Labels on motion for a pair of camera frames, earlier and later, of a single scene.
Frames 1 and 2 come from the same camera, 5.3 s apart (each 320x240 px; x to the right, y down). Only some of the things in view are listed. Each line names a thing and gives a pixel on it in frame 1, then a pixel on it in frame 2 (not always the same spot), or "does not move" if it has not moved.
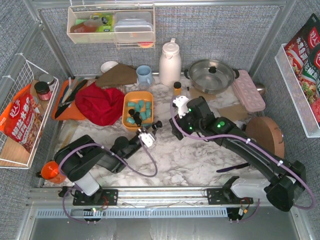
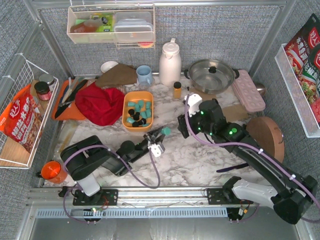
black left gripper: x=144 y=129 -> x=151 y=138
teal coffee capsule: x=130 y=120 does not move
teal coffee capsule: x=141 y=103 does not move
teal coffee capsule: x=148 y=113 does not move
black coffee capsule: x=158 y=124 -> x=141 y=122
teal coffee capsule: x=137 y=108 does not move
